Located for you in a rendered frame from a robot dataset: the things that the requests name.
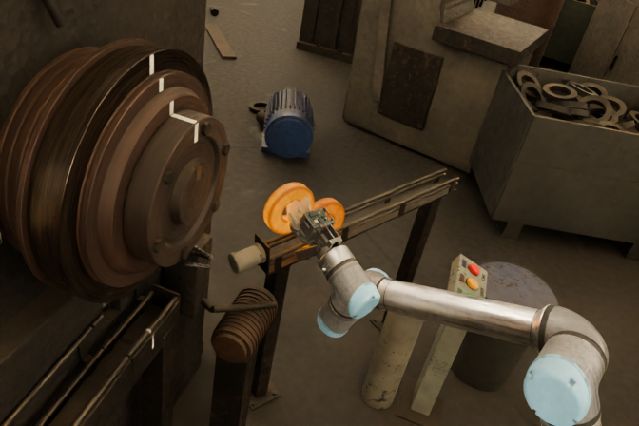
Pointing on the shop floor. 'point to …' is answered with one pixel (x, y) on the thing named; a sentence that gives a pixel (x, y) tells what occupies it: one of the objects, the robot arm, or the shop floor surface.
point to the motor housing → (238, 357)
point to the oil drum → (536, 10)
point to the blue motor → (288, 125)
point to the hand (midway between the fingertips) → (290, 203)
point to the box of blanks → (561, 156)
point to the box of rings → (571, 24)
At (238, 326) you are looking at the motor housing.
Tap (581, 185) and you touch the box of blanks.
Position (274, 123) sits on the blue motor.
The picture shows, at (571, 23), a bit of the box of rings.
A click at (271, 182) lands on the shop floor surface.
